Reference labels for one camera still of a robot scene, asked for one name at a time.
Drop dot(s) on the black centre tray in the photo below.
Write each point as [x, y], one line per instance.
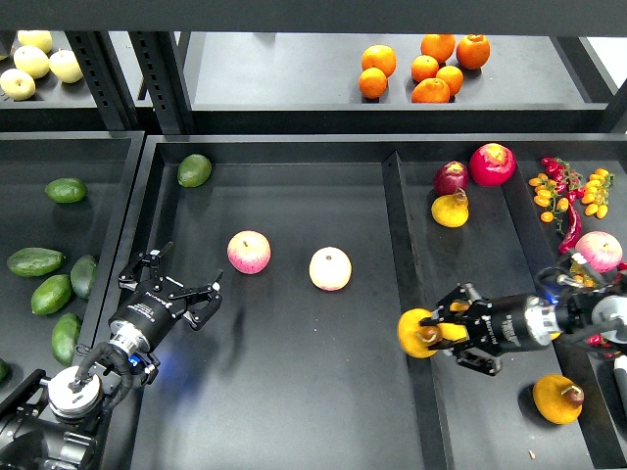
[288, 376]

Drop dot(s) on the orange right middle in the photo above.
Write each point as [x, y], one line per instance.
[453, 77]

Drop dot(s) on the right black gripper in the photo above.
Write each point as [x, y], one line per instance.
[520, 323]

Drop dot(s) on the red cherry tomato bunch top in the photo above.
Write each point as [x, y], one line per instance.
[563, 176]

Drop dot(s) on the pale yellow pear front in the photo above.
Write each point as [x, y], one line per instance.
[17, 84]

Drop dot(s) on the dark green avocado upright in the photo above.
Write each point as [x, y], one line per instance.
[83, 274]

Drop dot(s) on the yellow cherry tomato bunch right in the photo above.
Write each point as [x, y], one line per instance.
[596, 193]

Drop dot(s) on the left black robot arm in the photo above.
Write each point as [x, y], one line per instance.
[62, 421]

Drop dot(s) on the pink apple left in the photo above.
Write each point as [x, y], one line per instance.
[249, 251]

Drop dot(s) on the orange front bottom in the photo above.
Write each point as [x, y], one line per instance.
[431, 90]

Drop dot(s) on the pink apple right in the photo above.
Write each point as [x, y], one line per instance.
[602, 251]

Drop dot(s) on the pale yellow pear back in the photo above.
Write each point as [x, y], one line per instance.
[41, 39]

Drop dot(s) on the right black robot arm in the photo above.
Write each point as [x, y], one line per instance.
[556, 284]

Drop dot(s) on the black perforated post left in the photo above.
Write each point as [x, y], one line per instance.
[98, 61]

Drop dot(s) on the yellow pear right tray bottom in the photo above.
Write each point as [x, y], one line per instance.
[558, 399]

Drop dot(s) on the orange cherry tomato bunch left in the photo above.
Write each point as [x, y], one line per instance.
[549, 196]

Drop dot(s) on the pale yellow pear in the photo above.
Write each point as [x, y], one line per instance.
[41, 39]
[17, 84]
[32, 60]
[64, 65]

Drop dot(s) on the pale yellow pear middle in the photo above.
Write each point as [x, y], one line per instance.
[32, 60]

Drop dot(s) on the green avocado at tray corner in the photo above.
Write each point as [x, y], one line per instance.
[194, 171]

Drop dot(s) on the mixed cherry tomato bunch lower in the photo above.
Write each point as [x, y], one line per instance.
[598, 308]

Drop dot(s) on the red apple large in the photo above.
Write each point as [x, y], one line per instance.
[492, 164]

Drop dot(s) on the dark red apple small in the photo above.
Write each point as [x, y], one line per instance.
[450, 177]

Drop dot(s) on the pale pink apple centre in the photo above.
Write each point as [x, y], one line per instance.
[330, 269]

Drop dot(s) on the pale yellow pear right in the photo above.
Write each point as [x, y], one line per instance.
[64, 65]

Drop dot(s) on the red chili pepper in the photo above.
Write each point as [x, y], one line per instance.
[572, 234]

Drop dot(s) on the orange left bottom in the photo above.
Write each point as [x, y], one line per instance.
[372, 83]

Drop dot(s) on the black tray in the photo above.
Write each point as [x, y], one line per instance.
[106, 162]
[288, 376]

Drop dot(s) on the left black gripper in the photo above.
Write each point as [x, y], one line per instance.
[157, 302]

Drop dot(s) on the black perforated shelf post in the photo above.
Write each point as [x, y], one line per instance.
[159, 59]

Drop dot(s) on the black left tray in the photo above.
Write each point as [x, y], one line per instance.
[106, 162]

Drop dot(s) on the dark green avocado left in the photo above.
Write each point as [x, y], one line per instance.
[34, 261]

